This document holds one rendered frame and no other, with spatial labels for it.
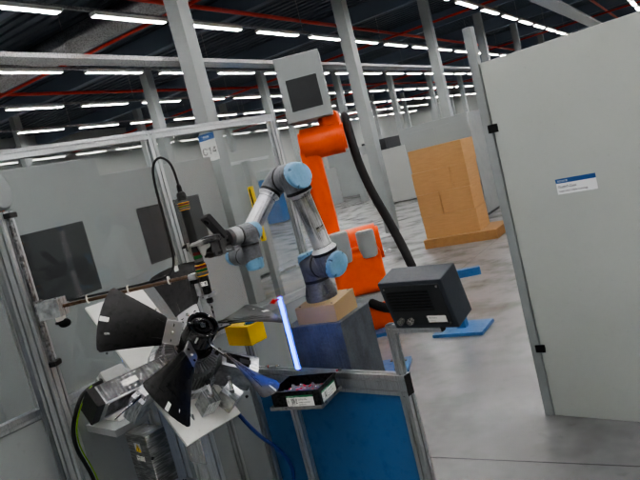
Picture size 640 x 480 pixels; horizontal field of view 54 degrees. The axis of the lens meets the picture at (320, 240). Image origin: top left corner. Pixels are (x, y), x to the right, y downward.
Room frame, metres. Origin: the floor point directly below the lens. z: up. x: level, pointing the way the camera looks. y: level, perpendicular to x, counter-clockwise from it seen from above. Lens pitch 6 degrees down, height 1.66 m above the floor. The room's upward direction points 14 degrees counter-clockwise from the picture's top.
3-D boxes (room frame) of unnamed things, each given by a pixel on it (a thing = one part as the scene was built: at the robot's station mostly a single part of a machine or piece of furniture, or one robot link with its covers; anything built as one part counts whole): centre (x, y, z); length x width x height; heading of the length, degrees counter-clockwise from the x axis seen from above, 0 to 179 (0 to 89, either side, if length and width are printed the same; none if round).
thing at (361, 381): (2.53, 0.14, 0.82); 0.90 x 0.04 x 0.08; 47
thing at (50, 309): (2.42, 1.08, 1.39); 0.10 x 0.07 x 0.08; 82
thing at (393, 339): (2.24, -0.17, 0.96); 0.03 x 0.03 x 0.20; 47
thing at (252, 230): (2.54, 0.28, 1.48); 0.11 x 0.08 x 0.09; 137
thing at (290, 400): (2.36, 0.20, 0.85); 0.22 x 0.17 x 0.07; 63
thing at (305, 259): (2.85, 0.06, 1.25); 0.13 x 0.12 x 0.14; 36
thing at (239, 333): (2.80, 0.43, 1.02); 0.16 x 0.10 x 0.11; 47
